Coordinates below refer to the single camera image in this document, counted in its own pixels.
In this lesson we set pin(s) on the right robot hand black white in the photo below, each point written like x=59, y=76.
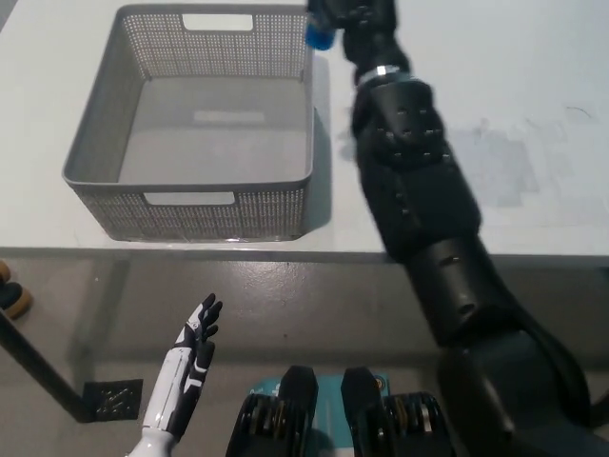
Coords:
x=366, y=28

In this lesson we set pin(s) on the white shampoo tube blue cap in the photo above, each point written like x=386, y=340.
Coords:
x=320, y=33

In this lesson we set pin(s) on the robot body black teal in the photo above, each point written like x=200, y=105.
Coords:
x=361, y=419

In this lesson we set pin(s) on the black table leg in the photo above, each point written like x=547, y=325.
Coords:
x=38, y=364

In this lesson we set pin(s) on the brown shoe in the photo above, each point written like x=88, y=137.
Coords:
x=4, y=271

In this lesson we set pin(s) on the gray perforated plastic basket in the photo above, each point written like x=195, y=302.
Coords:
x=104, y=138

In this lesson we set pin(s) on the black shoe tan sole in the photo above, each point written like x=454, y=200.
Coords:
x=13, y=297

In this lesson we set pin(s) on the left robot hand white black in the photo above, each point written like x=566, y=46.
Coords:
x=183, y=376

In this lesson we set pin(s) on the black floor plate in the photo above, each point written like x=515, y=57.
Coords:
x=116, y=400

